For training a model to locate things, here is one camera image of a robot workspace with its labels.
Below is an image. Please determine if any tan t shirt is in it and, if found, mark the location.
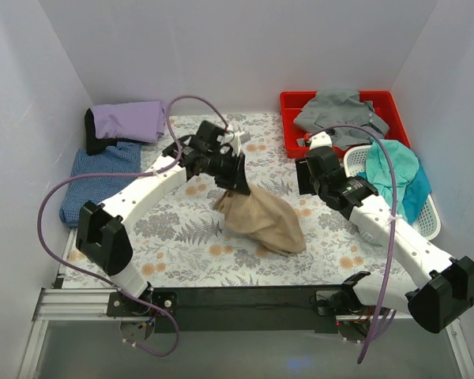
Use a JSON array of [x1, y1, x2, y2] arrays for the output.
[[213, 184, 307, 253]]

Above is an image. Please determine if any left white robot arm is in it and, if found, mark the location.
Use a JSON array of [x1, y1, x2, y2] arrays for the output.
[[76, 121, 250, 302]]

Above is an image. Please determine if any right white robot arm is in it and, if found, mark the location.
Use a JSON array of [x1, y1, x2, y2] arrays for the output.
[[295, 146, 474, 333]]

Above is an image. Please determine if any folded purple shirt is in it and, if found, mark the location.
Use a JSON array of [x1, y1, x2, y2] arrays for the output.
[[91, 100, 166, 144]]

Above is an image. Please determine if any grey shirt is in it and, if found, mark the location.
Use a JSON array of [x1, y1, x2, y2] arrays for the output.
[[294, 89, 390, 150]]

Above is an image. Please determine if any folded blue checked shirt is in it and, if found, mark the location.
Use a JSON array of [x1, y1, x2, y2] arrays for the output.
[[58, 142, 141, 228]]

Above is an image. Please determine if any teal shirt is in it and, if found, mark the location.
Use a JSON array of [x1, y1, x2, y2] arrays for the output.
[[358, 140, 431, 224]]

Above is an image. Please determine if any floral table cloth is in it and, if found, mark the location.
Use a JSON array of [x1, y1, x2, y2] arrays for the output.
[[61, 113, 410, 288]]

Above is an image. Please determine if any red plastic bin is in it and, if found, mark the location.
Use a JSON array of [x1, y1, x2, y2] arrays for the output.
[[280, 90, 411, 159]]

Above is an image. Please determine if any folded black garment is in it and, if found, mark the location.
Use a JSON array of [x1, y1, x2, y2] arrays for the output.
[[84, 109, 117, 156]]

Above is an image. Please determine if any white plastic basket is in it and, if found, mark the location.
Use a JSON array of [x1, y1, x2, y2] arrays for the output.
[[343, 145, 441, 240]]

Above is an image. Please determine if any black base bar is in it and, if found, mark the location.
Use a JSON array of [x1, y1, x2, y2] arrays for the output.
[[105, 287, 392, 335]]

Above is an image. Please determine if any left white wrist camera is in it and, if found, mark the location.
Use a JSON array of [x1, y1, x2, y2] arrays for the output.
[[216, 129, 250, 155]]

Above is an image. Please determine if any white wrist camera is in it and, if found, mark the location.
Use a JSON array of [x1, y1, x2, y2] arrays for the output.
[[303, 132, 332, 150], [216, 129, 250, 155]]

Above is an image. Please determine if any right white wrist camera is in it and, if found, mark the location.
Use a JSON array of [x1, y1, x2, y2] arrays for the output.
[[303, 132, 332, 150]]

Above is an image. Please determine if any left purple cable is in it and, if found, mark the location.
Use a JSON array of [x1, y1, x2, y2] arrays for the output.
[[39, 94, 232, 358]]

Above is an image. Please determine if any aluminium rail frame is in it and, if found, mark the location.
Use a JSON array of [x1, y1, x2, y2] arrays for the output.
[[17, 287, 123, 379]]

